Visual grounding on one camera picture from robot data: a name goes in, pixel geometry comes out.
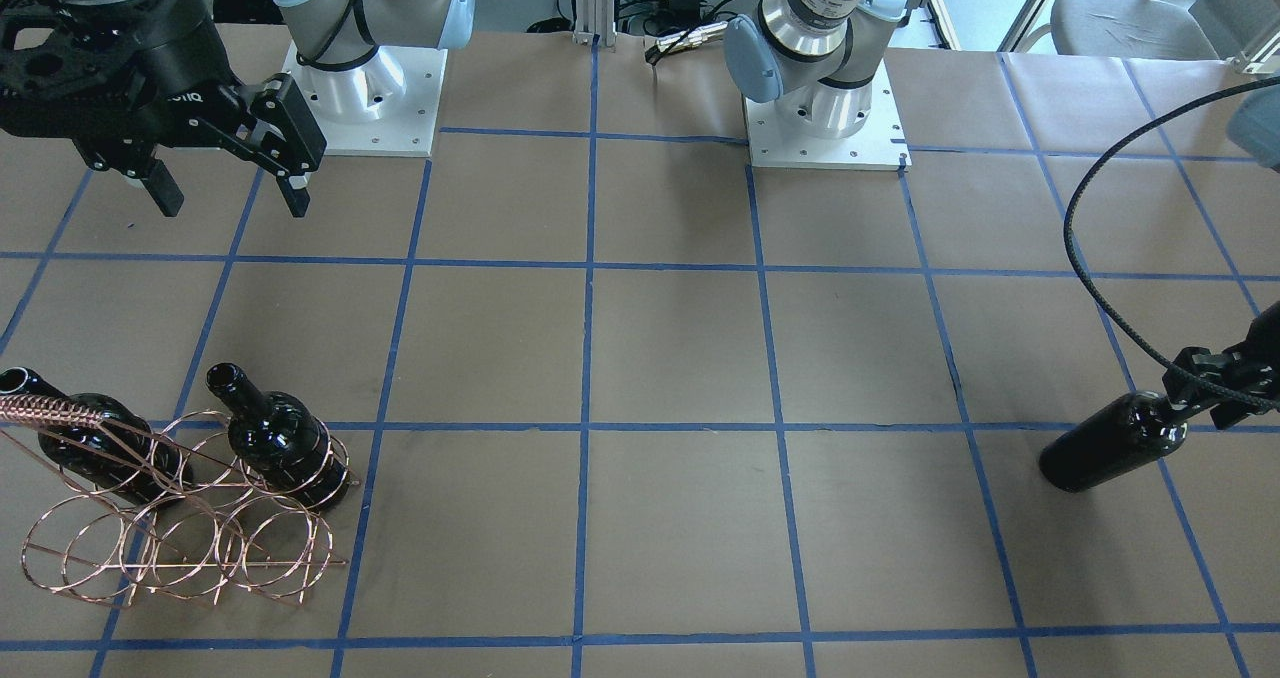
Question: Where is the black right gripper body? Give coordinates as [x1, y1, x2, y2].
[3, 0, 259, 164]

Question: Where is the dark glass wine bottle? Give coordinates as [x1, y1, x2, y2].
[1038, 391, 1187, 494]

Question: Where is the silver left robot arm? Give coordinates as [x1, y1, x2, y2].
[723, 0, 1277, 429]

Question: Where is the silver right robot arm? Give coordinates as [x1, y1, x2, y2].
[3, 0, 474, 217]

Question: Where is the dark bottle in basket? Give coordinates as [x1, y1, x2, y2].
[206, 362, 349, 510]
[1, 367, 195, 507]

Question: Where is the grey chair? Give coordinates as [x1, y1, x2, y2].
[1021, 0, 1277, 73]

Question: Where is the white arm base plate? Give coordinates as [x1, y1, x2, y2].
[283, 43, 451, 159]
[742, 63, 913, 171]

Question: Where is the black braided camera cable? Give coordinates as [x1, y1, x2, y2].
[1062, 75, 1280, 399]

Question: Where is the copper wire wine basket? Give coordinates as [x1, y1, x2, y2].
[3, 395, 349, 609]

